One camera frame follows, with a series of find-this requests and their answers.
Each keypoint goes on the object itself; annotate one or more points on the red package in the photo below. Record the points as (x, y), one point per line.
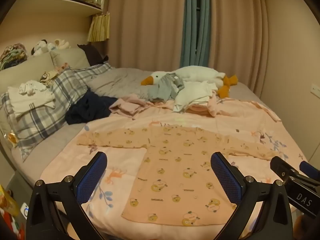
(7, 226)

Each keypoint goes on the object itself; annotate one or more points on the colourful crochet cloth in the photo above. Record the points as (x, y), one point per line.
(12, 55)

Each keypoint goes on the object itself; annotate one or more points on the wall socket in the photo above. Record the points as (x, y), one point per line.
(315, 89)

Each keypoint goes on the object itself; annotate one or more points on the white wall shelf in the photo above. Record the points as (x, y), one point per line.
(55, 3)

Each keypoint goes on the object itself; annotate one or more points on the teal curtain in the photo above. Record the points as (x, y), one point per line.
(192, 22)

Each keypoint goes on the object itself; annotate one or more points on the grey clothes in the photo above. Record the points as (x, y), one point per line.
(162, 90)

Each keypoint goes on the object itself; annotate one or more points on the cream plush toy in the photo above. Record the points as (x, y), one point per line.
(61, 44)

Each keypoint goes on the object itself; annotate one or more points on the cartoon printed cloth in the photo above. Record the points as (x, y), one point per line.
(47, 76)

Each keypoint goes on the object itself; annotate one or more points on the crumpled pink cloth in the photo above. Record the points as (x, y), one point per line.
(125, 106)

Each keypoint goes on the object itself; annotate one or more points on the dark navy cloth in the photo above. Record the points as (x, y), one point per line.
(87, 110)

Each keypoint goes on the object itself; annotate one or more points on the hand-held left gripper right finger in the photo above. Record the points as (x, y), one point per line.
(225, 177)

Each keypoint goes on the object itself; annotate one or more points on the yellow package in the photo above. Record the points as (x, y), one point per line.
(7, 200)

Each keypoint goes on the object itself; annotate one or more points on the white goose plush toy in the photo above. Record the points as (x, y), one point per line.
(197, 73)

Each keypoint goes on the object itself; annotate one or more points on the plaid pillow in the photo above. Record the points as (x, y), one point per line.
(65, 90)

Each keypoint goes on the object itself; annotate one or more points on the pink clothes under white clothes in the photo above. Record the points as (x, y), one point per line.
(215, 107)

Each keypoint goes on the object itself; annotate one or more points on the black and white plush toy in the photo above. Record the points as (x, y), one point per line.
(40, 48)

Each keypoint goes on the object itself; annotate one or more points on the yellow pleated cloth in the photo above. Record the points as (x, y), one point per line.
(98, 27)

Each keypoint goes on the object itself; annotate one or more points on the small white clothes pile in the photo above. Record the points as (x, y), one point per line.
(30, 87)

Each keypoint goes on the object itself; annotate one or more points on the pink printed blanket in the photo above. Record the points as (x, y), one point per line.
(212, 120)

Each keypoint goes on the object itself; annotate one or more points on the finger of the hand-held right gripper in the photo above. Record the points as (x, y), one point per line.
(309, 168)
(278, 165)

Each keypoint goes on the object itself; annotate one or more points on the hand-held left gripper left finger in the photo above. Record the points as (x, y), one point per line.
(92, 177)

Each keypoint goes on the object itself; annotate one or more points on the white folded cloth black stripes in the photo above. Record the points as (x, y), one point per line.
(30, 102)

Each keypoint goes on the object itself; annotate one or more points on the beige pillow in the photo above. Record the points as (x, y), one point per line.
(70, 57)

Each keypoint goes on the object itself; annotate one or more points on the clear plastic snack packet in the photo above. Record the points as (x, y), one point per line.
(11, 138)

